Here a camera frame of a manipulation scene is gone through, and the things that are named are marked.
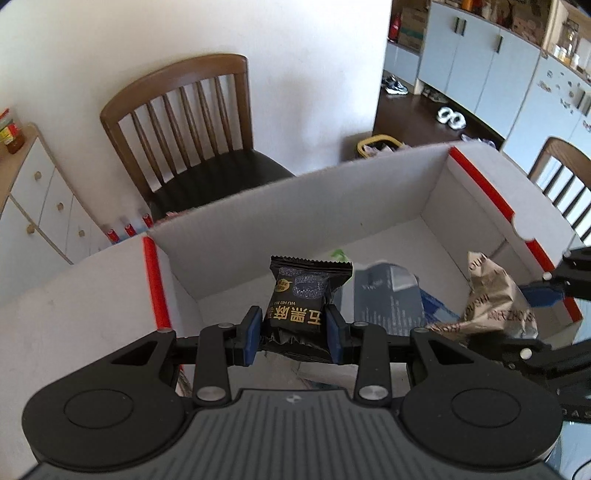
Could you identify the red can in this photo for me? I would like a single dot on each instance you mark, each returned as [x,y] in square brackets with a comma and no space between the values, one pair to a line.
[113,234]
[147,221]
[129,230]

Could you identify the pair of lilac slippers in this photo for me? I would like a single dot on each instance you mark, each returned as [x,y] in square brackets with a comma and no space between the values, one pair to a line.
[480,141]

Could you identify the pair of grey shoes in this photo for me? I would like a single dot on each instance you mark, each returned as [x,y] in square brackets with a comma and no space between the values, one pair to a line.
[435,95]

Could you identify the brown wooden chair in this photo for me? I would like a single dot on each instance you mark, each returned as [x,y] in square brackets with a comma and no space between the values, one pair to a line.
[184,69]
[554,145]

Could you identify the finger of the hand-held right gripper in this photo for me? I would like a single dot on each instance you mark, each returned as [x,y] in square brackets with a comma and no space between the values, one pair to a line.
[545,295]
[531,357]

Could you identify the blue packet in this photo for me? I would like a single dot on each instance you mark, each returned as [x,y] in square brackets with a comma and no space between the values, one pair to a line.
[436,304]

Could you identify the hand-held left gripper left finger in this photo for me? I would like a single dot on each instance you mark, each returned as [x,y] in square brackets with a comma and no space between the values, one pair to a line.
[251,333]

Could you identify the jar with red label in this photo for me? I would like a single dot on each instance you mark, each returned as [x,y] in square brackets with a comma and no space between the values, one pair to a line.
[10,134]

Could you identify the dark grey flat packet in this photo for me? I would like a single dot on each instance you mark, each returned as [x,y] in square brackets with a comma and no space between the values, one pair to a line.
[388,304]

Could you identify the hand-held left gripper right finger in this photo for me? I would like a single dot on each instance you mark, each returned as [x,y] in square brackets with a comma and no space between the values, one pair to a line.
[334,338]

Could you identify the red bottle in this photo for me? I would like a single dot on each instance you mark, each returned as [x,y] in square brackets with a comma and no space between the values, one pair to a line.
[394,26]

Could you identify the yellow basket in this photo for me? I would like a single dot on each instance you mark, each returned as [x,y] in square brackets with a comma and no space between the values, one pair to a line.
[369,141]

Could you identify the open wooden shelf unit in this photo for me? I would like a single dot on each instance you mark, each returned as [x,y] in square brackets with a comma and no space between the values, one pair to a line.
[401,64]

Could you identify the dark sneaker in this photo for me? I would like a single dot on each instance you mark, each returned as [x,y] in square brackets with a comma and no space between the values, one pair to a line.
[388,82]
[398,88]

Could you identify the white slipper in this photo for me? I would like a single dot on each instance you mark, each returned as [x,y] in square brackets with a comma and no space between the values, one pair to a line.
[458,121]
[445,114]

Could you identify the black sesame snack packet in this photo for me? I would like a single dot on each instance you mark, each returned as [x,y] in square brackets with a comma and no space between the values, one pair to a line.
[304,286]

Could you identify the green wrapper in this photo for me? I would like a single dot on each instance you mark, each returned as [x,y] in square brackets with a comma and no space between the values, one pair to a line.
[339,254]

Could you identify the brown paper snack packet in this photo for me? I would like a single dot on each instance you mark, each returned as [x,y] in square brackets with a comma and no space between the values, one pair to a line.
[489,295]

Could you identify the brown cardboard carton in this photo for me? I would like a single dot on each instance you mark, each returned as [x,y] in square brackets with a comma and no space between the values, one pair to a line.
[412,25]

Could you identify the wooden display shelf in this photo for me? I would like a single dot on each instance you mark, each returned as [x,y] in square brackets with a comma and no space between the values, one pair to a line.
[526,21]

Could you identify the white drawer cabinet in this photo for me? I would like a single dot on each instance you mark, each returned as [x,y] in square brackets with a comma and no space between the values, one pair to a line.
[46,194]

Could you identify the tall glass jar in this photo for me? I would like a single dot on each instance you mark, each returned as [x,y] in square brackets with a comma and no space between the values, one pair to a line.
[570,34]

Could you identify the white cardboard box red edges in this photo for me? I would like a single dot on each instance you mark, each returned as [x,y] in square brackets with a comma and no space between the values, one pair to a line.
[323,207]

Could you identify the white cabinet with stickers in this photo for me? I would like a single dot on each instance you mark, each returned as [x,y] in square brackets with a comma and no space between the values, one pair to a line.
[531,110]

